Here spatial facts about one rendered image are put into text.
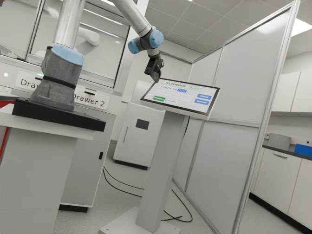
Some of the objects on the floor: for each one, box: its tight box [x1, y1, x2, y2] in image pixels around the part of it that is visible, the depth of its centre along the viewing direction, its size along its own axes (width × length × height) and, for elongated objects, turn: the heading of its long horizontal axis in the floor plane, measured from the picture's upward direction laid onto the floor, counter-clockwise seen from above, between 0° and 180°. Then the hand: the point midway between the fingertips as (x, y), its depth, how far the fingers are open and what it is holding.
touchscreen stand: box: [98, 111, 189, 234], centre depth 143 cm, size 50×45×102 cm
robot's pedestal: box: [0, 104, 95, 234], centre depth 72 cm, size 30×30×76 cm
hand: (156, 81), depth 130 cm, fingers closed
